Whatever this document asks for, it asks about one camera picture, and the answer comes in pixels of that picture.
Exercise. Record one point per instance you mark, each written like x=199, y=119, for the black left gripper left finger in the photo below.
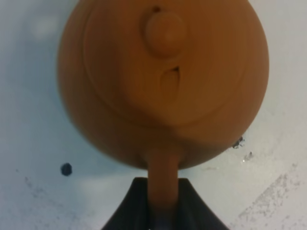
x=133, y=212

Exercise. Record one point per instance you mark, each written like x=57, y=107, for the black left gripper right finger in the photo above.
x=192, y=212

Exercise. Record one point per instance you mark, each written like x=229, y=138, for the brown clay teapot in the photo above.
x=163, y=85

